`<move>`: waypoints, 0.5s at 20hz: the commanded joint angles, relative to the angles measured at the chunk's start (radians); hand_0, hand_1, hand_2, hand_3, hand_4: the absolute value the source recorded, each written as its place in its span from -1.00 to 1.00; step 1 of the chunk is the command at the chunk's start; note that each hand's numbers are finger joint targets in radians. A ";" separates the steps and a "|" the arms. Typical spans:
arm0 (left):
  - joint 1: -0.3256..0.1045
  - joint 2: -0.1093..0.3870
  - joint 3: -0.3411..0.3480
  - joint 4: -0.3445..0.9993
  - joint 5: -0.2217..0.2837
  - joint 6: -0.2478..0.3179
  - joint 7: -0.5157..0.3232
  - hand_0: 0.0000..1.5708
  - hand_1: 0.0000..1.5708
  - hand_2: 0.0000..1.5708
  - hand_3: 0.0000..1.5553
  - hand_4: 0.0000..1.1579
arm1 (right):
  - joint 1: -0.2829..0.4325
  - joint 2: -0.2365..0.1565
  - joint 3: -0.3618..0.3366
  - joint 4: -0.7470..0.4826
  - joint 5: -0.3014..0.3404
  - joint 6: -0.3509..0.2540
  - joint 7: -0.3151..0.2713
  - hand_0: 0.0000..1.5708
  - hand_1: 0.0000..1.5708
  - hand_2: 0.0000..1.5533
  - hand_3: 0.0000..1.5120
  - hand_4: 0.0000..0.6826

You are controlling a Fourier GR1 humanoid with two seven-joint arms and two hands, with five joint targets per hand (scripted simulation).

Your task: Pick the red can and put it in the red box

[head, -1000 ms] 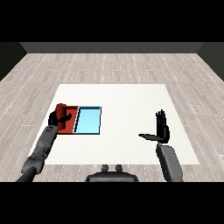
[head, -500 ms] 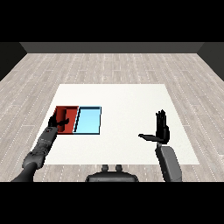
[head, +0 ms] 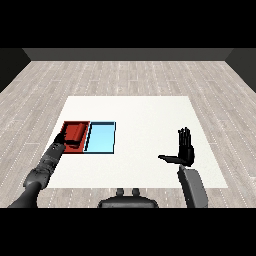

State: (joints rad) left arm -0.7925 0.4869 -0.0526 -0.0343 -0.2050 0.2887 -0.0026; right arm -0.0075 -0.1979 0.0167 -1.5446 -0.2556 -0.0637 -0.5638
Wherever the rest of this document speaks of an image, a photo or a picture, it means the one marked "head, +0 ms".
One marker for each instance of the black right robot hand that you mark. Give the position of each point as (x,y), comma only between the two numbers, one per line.
(186,151)

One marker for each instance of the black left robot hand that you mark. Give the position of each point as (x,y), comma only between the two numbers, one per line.
(61,138)

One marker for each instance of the small red can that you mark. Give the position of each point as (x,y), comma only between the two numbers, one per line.
(76,132)

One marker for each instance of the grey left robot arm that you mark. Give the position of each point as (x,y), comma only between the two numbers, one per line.
(43,165)

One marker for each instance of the shallow red open box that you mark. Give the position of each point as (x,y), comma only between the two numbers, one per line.
(86,138)

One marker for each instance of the shallow light blue open box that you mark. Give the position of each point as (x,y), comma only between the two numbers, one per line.
(101,137)

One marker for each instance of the dark grey robot body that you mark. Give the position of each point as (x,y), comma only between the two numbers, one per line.
(128,201)

